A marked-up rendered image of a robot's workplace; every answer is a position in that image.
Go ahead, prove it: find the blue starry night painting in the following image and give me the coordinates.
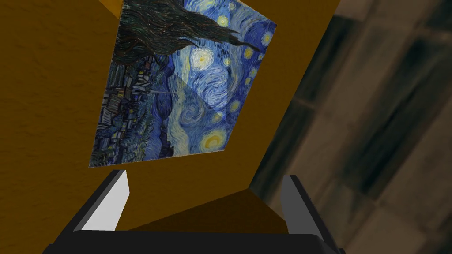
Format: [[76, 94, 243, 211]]
[[88, 0, 278, 168]]

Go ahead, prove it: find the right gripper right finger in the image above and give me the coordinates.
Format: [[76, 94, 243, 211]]
[[280, 174, 336, 247]]

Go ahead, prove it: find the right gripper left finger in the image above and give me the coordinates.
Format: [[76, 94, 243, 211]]
[[63, 169, 130, 232]]

